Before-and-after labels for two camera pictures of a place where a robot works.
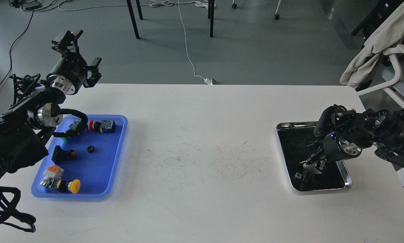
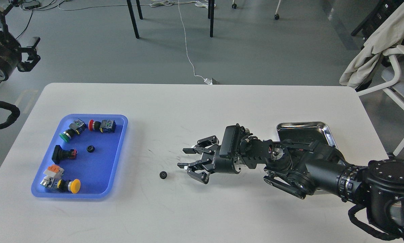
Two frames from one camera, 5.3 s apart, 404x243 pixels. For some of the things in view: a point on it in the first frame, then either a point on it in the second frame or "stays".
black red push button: [60, 156] stays
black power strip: [31, 5] stays
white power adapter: [208, 81] stays
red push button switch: [107, 126] stays
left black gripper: [69, 73] → [2, 50]
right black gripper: [335, 146] → [221, 164]
